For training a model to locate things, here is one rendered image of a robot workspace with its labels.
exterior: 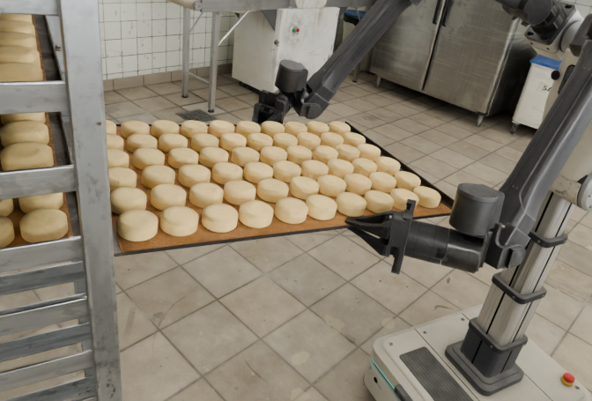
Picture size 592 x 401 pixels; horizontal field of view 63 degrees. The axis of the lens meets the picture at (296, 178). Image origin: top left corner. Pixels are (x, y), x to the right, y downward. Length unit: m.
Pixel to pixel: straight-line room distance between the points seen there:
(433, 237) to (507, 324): 1.05
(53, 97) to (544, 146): 0.67
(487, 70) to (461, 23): 0.51
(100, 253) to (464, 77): 4.62
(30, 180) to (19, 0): 0.17
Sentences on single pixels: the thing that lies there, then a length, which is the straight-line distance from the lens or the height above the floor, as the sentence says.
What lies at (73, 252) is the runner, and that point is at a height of 1.23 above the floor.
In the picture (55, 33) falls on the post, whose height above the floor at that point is 1.37.
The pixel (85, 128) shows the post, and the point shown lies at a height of 1.39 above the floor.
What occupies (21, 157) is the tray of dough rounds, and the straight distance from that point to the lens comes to 0.59.
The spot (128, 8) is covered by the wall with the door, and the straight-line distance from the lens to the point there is 4.64.
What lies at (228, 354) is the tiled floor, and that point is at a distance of 2.11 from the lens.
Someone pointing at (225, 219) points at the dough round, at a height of 1.22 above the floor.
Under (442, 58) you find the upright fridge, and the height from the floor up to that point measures 0.55.
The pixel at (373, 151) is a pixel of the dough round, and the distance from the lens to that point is 1.02.
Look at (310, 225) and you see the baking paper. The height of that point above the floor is 1.19.
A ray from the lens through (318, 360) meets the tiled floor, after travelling 2.14.
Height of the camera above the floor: 1.59
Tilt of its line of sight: 28 degrees down
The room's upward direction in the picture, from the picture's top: 8 degrees clockwise
